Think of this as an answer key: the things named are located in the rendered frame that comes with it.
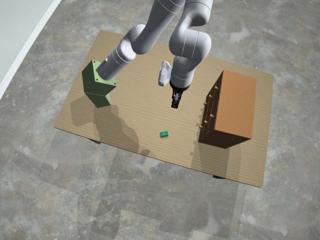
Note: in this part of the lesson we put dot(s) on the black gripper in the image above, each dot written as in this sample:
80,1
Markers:
178,94

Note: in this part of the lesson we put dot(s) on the small brown wooden chest of drawers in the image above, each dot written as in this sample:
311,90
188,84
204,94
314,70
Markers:
235,112

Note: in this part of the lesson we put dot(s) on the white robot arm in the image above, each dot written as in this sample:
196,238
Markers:
190,47

